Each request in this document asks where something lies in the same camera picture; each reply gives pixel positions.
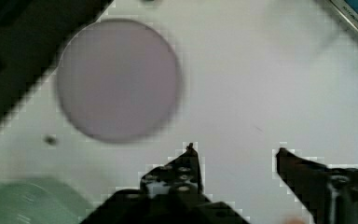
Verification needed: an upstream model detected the green bowl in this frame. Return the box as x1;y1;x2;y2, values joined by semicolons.
0;177;92;224

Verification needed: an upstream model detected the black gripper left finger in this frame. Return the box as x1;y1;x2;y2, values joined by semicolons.
82;145;249;224

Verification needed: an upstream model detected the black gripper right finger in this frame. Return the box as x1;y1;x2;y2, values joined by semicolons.
276;147;358;224

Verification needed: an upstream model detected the grey round plate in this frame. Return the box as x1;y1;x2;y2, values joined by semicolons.
56;19;182;143

